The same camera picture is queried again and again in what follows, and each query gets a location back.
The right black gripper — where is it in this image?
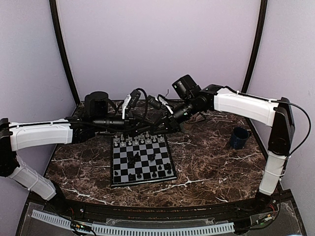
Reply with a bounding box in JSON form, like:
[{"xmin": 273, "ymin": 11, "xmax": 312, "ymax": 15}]
[{"xmin": 150, "ymin": 96, "xmax": 198, "ymax": 135}]

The black chess knight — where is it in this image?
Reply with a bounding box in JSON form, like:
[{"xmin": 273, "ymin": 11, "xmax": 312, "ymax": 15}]
[{"xmin": 148, "ymin": 153, "xmax": 156, "ymax": 162}]

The black white chessboard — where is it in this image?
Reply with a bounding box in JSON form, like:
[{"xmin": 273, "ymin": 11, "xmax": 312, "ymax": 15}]
[{"xmin": 111, "ymin": 133, "xmax": 177, "ymax": 188}]

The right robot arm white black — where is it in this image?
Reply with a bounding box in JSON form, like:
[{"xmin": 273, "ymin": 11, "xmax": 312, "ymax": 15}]
[{"xmin": 148, "ymin": 75, "xmax": 301, "ymax": 213}]

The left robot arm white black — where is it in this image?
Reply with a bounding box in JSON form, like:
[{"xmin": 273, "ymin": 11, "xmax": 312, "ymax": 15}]
[{"xmin": 0, "ymin": 88, "xmax": 148, "ymax": 214}]

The pile of black chess pieces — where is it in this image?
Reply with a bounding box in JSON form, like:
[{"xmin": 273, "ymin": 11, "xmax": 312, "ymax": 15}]
[{"xmin": 127, "ymin": 152, "xmax": 141, "ymax": 165}]

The dark blue mug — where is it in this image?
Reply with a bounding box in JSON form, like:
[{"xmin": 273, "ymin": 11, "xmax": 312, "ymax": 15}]
[{"xmin": 229, "ymin": 126, "xmax": 252, "ymax": 149}]

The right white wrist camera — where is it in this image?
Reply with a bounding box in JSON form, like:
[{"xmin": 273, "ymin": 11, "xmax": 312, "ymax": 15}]
[{"xmin": 148, "ymin": 95, "xmax": 173, "ymax": 114}]

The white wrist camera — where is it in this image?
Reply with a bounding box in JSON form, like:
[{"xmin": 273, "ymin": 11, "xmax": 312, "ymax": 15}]
[
  {"xmin": 122, "ymin": 89, "xmax": 141, "ymax": 119},
  {"xmin": 148, "ymin": 95, "xmax": 173, "ymax": 114}
]

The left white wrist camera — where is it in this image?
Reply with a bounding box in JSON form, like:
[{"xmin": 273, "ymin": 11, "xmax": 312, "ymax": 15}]
[{"xmin": 122, "ymin": 89, "xmax": 141, "ymax": 119}]

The white slotted cable duct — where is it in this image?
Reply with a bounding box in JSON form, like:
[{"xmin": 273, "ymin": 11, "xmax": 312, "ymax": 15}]
[{"xmin": 31, "ymin": 210, "xmax": 235, "ymax": 236}]

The left black frame post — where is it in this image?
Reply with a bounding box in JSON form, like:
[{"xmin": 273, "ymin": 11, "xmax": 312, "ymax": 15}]
[{"xmin": 49, "ymin": 0, "xmax": 80, "ymax": 106}]

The black frame post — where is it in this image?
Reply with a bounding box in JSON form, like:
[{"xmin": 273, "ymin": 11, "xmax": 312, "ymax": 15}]
[
  {"xmin": 241, "ymin": 0, "xmax": 268, "ymax": 93},
  {"xmin": 49, "ymin": 0, "xmax": 80, "ymax": 106}
]

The right black frame post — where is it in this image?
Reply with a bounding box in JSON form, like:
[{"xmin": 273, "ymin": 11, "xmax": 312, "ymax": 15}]
[{"xmin": 241, "ymin": 0, "xmax": 268, "ymax": 93}]

